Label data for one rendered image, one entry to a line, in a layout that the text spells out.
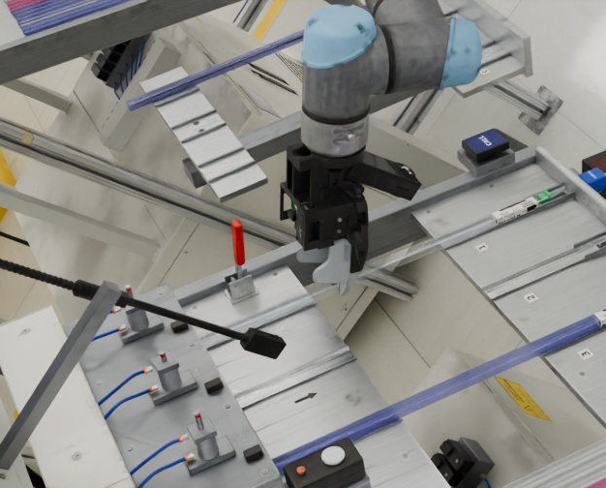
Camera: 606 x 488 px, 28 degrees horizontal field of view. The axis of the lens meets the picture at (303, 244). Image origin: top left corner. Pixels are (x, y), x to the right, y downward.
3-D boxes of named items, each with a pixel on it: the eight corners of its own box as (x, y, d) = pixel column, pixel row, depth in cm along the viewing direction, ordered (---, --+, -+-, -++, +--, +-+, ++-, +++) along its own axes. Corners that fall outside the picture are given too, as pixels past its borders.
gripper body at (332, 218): (278, 223, 144) (279, 135, 137) (343, 207, 147) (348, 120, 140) (305, 258, 139) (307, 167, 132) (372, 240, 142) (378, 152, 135)
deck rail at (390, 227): (534, 180, 168) (533, 144, 164) (543, 188, 166) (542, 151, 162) (45, 382, 151) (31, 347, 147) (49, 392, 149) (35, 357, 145)
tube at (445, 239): (545, 198, 157) (545, 190, 156) (551, 202, 156) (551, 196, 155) (183, 349, 145) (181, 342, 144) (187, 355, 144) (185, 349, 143)
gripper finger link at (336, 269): (306, 303, 147) (305, 237, 142) (349, 290, 149) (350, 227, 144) (317, 316, 144) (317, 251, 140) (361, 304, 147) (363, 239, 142)
